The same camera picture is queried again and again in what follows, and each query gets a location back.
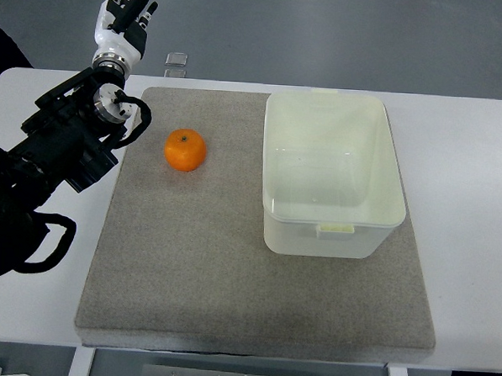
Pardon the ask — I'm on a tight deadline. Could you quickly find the white table leg left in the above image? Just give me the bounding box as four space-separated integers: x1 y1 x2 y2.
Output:
68 346 96 376

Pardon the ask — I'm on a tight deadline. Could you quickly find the translucent white plastic box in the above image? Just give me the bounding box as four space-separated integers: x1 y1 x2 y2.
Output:
262 91 406 259

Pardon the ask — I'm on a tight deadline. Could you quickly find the grey felt mat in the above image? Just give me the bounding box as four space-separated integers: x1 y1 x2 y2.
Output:
75 87 436 363

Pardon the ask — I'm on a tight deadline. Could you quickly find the orange fruit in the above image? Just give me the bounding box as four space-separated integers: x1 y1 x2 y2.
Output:
163 128 207 172

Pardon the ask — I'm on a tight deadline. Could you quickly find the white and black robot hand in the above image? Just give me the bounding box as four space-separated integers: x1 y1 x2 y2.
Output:
94 0 158 66

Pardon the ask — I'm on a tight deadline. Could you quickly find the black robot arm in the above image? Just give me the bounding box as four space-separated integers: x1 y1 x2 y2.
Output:
0 51 152 277

